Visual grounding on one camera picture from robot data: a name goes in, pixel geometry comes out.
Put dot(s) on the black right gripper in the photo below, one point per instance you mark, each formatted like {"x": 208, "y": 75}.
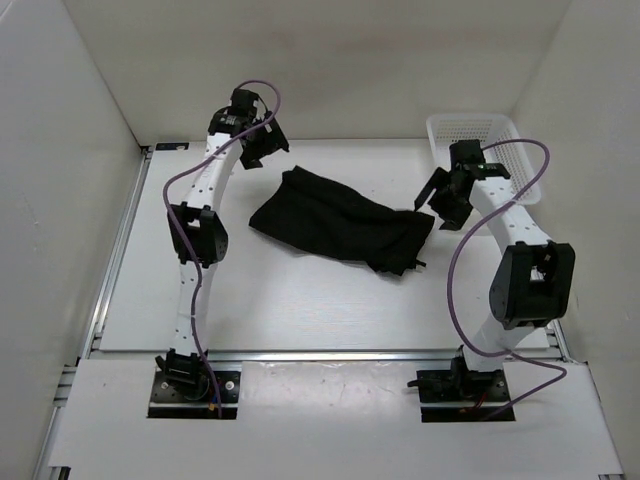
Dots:
{"x": 454, "y": 218}

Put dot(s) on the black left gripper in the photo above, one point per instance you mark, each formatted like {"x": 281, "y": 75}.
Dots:
{"x": 273, "y": 140}

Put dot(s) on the black shorts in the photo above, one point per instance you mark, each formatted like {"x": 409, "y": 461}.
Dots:
{"x": 324, "y": 217}

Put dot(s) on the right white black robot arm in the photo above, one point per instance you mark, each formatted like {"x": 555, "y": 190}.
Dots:
{"x": 532, "y": 282}

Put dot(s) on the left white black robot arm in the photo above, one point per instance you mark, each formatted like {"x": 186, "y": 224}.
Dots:
{"x": 192, "y": 200}

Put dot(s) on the white perforated plastic basket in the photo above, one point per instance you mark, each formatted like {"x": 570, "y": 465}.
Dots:
{"x": 494, "y": 131}

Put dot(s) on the small dark corner label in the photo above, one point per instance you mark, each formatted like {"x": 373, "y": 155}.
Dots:
{"x": 172, "y": 146}

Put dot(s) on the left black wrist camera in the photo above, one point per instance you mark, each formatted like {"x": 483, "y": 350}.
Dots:
{"x": 244, "y": 104}

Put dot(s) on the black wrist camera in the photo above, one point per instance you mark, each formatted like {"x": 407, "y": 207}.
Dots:
{"x": 244, "y": 104}
{"x": 467, "y": 157}

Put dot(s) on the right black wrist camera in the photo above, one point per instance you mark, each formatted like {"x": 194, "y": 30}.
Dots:
{"x": 467, "y": 157}

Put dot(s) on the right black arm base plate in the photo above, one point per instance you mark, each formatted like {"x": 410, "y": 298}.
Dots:
{"x": 459, "y": 395}

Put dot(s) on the silver aluminium table rail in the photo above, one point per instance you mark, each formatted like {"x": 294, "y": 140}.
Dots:
{"x": 268, "y": 301}

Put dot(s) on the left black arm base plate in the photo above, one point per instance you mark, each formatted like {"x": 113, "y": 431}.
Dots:
{"x": 170, "y": 399}

